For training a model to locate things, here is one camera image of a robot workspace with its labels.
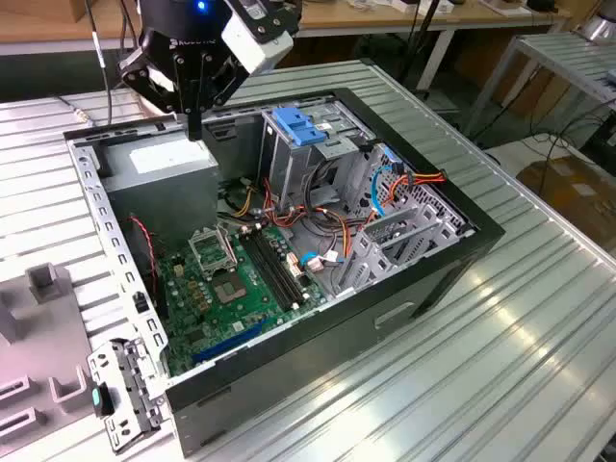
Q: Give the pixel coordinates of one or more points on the blue plastic drive latch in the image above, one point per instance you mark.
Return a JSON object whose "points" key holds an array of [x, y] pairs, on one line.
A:
{"points": [[293, 127]]}

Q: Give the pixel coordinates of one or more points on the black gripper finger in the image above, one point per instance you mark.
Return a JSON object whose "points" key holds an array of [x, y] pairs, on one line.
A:
{"points": [[219, 77], [137, 77]]}

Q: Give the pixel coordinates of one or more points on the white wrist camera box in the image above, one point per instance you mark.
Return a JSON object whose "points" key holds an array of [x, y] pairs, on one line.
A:
{"points": [[255, 43]]}

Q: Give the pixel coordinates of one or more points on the metal drive cage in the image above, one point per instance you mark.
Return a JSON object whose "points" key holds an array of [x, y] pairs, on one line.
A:
{"points": [[284, 168]]}

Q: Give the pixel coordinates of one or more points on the CPU socket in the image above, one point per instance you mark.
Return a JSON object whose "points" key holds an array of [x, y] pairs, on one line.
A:
{"points": [[230, 289]]}

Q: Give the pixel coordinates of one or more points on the large cardboard box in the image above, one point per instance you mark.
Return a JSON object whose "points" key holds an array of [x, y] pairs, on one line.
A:
{"points": [[577, 192]]}

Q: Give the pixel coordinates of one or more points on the metal slat side table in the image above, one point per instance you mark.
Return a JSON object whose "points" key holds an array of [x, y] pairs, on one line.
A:
{"points": [[568, 58]]}

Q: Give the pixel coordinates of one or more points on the grey parts rack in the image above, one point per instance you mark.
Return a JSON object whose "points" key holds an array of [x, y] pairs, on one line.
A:
{"points": [[43, 346]]}

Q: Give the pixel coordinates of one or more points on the black RAM slot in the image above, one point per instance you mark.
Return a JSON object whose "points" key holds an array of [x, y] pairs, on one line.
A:
{"points": [[265, 272], [282, 265], [271, 270], [276, 267]]}

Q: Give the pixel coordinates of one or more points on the metal expansion bracket latch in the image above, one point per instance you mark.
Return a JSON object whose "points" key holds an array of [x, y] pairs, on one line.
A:
{"points": [[137, 385]]}

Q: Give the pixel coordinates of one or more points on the black tripod stand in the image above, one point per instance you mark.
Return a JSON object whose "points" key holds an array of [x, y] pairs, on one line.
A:
{"points": [[421, 29]]}

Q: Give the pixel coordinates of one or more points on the wooden desk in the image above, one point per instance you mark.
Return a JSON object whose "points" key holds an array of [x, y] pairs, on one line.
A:
{"points": [[43, 24]]}

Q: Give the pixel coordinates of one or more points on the green motherboard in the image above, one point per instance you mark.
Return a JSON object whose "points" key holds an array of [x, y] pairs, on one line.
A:
{"points": [[183, 308]]}

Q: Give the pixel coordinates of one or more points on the black case fan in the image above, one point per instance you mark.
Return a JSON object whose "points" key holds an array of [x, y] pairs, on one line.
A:
{"points": [[144, 269]]}

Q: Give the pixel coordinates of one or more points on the small brown cardboard box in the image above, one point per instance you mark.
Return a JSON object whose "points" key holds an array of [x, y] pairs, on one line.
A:
{"points": [[81, 9]]}

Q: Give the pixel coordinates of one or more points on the black PC case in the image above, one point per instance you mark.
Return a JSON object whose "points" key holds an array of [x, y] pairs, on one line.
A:
{"points": [[289, 380]]}

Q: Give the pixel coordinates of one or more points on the blue expansion slot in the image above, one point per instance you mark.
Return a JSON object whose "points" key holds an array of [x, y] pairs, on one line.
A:
{"points": [[226, 344]]}

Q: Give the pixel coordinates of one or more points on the metal disk bay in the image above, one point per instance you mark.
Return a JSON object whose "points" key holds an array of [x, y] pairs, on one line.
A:
{"points": [[375, 262]]}

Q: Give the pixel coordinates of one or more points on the grey power supply unit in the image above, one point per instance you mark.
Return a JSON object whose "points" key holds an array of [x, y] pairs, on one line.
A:
{"points": [[159, 197]]}

